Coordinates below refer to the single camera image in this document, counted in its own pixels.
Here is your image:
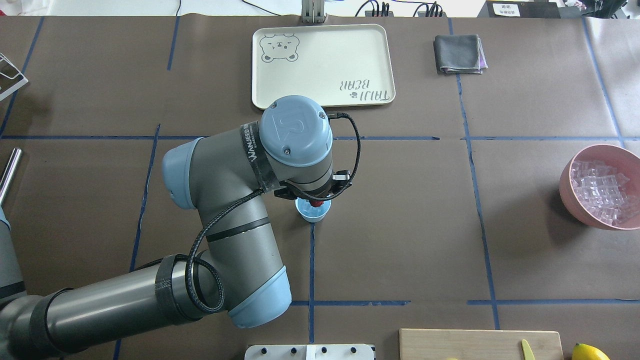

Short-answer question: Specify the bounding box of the grey folded cloth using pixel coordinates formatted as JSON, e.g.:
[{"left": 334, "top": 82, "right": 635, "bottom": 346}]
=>
[{"left": 433, "top": 34, "right": 489, "bottom": 75}]

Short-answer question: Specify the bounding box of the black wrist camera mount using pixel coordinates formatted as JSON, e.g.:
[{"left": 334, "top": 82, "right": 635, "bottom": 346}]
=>
[{"left": 331, "top": 170, "right": 352, "bottom": 195}]

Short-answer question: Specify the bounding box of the steel muddler with black tip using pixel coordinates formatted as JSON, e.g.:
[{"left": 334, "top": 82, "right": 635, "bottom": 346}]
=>
[{"left": 0, "top": 147, "right": 24, "bottom": 205}]

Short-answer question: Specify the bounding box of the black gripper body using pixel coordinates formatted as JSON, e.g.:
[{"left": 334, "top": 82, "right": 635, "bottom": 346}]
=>
[{"left": 274, "top": 183, "right": 337, "bottom": 202}]

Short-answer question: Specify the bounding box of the light blue cup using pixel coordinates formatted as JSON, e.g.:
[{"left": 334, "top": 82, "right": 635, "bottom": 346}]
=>
[{"left": 295, "top": 198, "right": 332, "bottom": 223}]

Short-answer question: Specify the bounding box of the bamboo cutting board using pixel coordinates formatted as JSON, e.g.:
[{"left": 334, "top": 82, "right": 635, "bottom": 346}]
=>
[{"left": 398, "top": 328, "right": 564, "bottom": 360}]

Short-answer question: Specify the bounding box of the aluminium frame post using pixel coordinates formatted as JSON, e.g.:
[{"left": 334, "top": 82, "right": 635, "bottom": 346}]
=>
[{"left": 301, "top": 0, "right": 326, "bottom": 24}]

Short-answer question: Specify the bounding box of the black box with label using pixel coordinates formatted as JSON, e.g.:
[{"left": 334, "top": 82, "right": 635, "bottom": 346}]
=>
[{"left": 477, "top": 0, "right": 562, "bottom": 19}]

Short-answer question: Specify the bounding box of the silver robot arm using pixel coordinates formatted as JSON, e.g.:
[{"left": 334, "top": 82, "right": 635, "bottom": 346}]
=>
[{"left": 1, "top": 95, "right": 355, "bottom": 360}]

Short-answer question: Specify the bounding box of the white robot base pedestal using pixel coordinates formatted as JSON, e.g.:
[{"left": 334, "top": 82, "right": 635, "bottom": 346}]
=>
[{"left": 244, "top": 343, "right": 377, "bottom": 360}]

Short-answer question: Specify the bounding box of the pink bowl of ice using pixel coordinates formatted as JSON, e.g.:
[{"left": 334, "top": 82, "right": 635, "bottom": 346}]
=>
[{"left": 558, "top": 144, "right": 640, "bottom": 231}]

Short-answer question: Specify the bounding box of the cream bear tray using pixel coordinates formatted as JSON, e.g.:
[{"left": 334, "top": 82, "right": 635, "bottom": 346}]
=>
[{"left": 251, "top": 23, "right": 396, "bottom": 109}]

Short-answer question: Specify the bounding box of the white wire cup rack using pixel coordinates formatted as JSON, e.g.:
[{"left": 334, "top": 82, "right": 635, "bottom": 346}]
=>
[{"left": 0, "top": 52, "right": 29, "bottom": 101}]

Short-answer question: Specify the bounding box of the yellow lemon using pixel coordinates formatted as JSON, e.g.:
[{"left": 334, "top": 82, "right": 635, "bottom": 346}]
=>
[{"left": 571, "top": 342, "right": 610, "bottom": 360}]

